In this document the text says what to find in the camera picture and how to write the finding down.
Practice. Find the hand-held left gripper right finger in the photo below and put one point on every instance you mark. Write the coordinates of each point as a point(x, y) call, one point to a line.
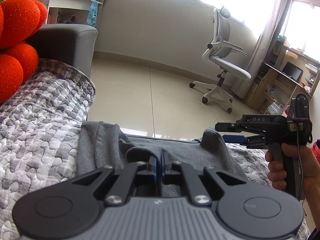
point(163, 167)

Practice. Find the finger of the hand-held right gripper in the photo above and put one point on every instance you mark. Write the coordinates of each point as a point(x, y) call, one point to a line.
point(233, 138)
point(225, 127)

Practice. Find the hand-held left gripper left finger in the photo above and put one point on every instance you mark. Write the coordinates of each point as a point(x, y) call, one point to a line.
point(155, 171)

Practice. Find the grey t-shirt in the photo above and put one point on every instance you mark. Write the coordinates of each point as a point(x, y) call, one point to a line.
point(190, 155)

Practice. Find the person's right hand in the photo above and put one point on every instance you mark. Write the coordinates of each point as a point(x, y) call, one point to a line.
point(276, 178)

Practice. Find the clear plastic storage box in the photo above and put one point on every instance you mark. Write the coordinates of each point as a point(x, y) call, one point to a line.
point(273, 108)

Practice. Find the wooden shelf desk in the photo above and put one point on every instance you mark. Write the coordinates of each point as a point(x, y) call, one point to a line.
point(275, 80)

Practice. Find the black monitor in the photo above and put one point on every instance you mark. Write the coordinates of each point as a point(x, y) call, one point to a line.
point(292, 71)

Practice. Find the red box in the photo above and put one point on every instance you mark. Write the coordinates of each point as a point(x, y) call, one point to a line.
point(316, 150)

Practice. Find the white office chair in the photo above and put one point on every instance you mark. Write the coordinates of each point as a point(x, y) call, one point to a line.
point(225, 65)

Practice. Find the grey checked quilted blanket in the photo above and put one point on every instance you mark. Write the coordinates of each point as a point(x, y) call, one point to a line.
point(37, 130)

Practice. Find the grey sofa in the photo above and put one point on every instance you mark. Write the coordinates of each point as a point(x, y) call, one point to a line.
point(70, 45)

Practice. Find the light blue patterned bag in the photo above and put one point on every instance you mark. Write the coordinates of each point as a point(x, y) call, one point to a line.
point(92, 15)

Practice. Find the white desk with shelves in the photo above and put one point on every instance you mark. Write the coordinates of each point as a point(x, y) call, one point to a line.
point(70, 0)

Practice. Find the orange pumpkin cushion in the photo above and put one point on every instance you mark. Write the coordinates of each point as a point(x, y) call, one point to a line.
point(17, 22)

